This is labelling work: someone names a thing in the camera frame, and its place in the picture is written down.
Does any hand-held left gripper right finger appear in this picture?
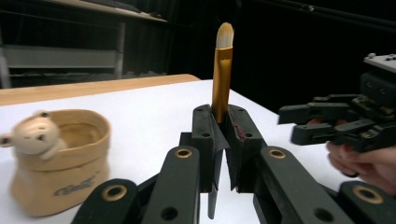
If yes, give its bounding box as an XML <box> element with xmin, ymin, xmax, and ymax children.
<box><xmin>224</xmin><ymin>104</ymin><xmax>269</xmax><ymax>194</ymax></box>

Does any gold ferrule makeup brush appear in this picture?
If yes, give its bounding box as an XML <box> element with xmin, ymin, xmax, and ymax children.
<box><xmin>210</xmin><ymin>21</ymin><xmax>234</xmax><ymax>124</ymax></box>

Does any black metal rod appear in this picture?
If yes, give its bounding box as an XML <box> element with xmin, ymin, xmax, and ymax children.
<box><xmin>258</xmin><ymin>0</ymin><xmax>396</xmax><ymax>33</ymax></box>

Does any wooden table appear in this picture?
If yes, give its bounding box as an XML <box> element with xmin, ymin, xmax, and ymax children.
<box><xmin>0</xmin><ymin>73</ymin><xmax>201</xmax><ymax>107</ymax></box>

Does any tan bear pen holder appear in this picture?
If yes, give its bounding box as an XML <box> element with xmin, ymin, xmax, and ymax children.
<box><xmin>0</xmin><ymin>108</ymin><xmax>112</xmax><ymax>217</ymax></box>

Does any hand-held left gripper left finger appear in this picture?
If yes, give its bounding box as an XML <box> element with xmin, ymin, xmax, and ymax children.
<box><xmin>179</xmin><ymin>104</ymin><xmax>231</xmax><ymax>219</ymax></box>

